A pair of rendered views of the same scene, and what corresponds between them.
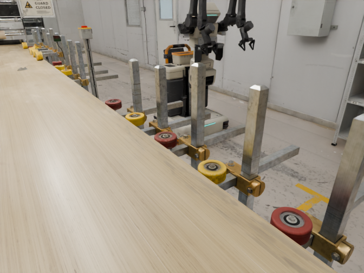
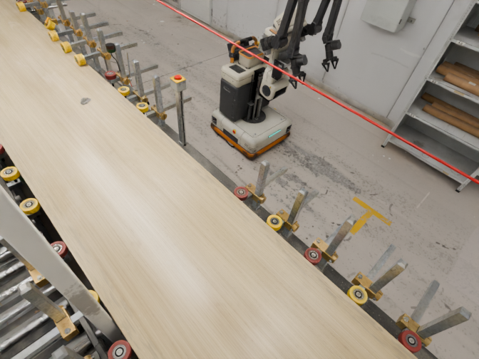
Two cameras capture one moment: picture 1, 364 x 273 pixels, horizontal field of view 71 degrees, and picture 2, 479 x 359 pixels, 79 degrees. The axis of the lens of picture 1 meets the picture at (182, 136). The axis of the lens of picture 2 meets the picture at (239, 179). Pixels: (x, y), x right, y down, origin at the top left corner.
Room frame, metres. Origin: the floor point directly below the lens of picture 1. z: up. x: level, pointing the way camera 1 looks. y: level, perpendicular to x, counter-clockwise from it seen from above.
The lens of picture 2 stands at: (0.26, 0.62, 2.16)
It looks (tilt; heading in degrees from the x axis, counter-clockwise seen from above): 49 degrees down; 345
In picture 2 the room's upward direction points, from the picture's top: 8 degrees clockwise
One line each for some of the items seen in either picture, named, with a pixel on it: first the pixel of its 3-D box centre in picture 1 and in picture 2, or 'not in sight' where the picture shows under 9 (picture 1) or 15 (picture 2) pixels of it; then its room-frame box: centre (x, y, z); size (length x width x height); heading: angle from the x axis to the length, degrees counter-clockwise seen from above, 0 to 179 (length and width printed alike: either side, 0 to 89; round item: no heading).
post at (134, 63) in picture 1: (137, 106); (259, 190); (1.26, 0.23, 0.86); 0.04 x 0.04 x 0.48; 34
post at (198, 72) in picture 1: (197, 130); (333, 246); (0.85, -0.06, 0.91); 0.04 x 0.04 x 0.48; 34
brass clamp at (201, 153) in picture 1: (193, 148); (324, 251); (0.86, -0.04, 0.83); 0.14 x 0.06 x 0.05; 34
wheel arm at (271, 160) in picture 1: (256, 168); (372, 273); (0.72, -0.25, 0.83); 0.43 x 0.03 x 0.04; 124
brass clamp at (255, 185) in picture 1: (242, 179); (367, 286); (0.66, -0.19, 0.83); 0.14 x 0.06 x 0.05; 34
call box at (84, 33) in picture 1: (85, 33); (178, 83); (1.87, 0.64, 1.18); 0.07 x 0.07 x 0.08; 34
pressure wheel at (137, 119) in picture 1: (135, 127); (273, 226); (1.02, 0.20, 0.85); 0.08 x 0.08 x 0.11
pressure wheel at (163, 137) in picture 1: (166, 148); (310, 259); (0.82, 0.06, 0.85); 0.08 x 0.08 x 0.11
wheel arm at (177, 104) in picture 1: (149, 111); (262, 185); (1.34, 0.18, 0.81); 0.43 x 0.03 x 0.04; 124
